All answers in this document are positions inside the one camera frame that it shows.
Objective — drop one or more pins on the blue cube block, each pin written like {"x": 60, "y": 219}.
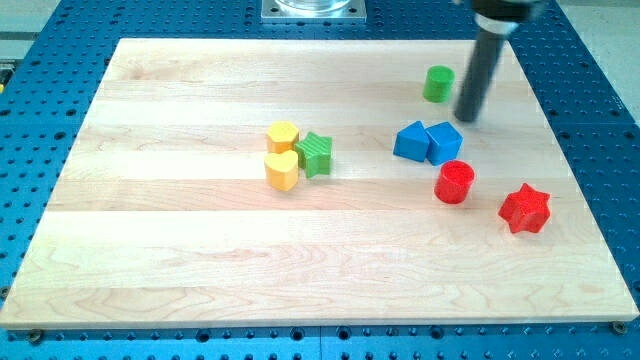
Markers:
{"x": 445, "y": 143}

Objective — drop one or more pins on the robot arm end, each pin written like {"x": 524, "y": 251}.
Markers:
{"x": 502, "y": 17}

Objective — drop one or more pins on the green star block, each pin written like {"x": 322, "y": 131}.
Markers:
{"x": 314, "y": 154}

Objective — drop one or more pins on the yellow heart block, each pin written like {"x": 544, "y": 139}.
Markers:
{"x": 282, "y": 171}

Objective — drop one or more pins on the yellow pentagon block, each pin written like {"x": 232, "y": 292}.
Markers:
{"x": 281, "y": 136}

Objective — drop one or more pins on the blue triangular block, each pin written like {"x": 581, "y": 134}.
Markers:
{"x": 412, "y": 142}

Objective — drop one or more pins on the wooden board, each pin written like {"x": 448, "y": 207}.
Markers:
{"x": 162, "y": 216}

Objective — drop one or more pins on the red cylinder block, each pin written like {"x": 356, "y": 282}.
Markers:
{"x": 454, "y": 182}

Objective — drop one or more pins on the green cylinder block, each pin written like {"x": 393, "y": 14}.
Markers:
{"x": 438, "y": 83}

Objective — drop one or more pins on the red star block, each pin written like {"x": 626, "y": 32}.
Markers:
{"x": 526, "y": 209}

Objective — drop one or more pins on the black pusher rod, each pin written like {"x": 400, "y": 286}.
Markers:
{"x": 480, "y": 70}

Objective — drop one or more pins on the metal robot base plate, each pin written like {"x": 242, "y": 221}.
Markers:
{"x": 312, "y": 11}

